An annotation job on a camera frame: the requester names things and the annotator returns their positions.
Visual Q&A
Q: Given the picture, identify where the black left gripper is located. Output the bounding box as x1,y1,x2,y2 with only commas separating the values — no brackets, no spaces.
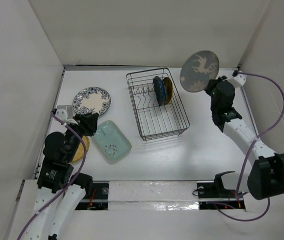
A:
65,111,98,161

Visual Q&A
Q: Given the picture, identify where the grey reindeer plate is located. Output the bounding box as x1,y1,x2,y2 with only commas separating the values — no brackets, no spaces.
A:
179,50,219,93

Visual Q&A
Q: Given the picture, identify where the yellow patterned round plate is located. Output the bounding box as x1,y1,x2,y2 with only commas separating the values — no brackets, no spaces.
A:
163,77,173,105

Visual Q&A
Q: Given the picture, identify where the dark blue leaf dish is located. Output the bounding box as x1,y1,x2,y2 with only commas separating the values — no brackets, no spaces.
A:
153,76,167,106

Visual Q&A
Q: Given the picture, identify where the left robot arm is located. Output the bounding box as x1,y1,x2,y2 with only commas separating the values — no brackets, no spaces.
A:
18,109,99,240

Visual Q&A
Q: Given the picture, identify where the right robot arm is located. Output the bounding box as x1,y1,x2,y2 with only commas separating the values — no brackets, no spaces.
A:
205,74,284,200

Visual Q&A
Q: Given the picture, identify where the blue floral white plate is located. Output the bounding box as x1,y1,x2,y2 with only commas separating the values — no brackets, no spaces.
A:
72,86,111,116

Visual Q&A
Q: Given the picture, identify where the yellow woven round plate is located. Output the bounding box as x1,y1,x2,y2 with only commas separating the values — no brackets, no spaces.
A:
70,136,90,164

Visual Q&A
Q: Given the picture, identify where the light green rectangular tray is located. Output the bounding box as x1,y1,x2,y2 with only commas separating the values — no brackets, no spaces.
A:
92,120,132,165

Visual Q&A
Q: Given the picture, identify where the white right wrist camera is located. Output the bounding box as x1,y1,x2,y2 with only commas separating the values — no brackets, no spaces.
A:
230,70,247,88

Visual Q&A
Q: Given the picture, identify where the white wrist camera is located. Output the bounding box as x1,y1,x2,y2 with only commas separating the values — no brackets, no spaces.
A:
53,105,75,124
230,70,247,88

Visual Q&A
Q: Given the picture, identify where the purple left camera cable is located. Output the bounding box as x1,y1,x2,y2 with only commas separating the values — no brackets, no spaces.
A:
16,109,87,240

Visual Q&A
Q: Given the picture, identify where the purple camera cable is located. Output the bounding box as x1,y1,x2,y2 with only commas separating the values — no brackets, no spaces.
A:
214,71,284,222
16,109,87,240

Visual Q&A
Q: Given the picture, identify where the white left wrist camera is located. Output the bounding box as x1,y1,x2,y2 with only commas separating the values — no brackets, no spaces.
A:
53,105,75,124

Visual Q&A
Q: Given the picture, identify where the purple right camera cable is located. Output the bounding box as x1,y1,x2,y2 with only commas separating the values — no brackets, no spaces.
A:
214,71,284,222

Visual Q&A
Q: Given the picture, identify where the grey wire dish rack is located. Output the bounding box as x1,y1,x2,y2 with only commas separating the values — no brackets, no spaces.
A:
126,67,190,142

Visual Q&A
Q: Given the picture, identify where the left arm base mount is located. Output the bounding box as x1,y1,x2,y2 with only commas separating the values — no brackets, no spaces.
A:
76,181,109,211

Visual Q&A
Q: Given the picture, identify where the metal front rail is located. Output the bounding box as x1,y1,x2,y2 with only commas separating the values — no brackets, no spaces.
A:
81,195,238,203

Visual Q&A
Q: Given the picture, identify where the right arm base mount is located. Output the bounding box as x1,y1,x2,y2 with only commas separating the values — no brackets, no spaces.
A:
192,171,245,210

